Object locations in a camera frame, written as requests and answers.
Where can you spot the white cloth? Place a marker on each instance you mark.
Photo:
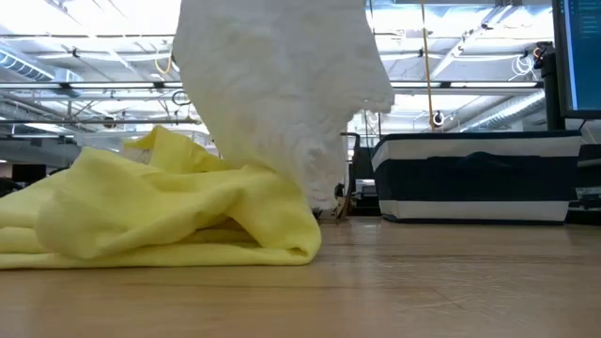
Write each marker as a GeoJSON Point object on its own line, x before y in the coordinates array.
{"type": "Point", "coordinates": [282, 94]}

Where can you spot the yellow cloth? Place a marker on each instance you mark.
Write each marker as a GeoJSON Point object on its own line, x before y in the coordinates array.
{"type": "Point", "coordinates": [164, 211]}

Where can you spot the navy striped fabric bin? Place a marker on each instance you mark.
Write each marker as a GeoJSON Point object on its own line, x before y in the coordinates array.
{"type": "Point", "coordinates": [469, 188]}

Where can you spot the black monitor stand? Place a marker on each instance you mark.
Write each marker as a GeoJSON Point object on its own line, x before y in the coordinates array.
{"type": "Point", "coordinates": [551, 94]}

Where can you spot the computer monitor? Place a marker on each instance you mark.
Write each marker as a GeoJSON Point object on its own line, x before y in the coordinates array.
{"type": "Point", "coordinates": [584, 56]}

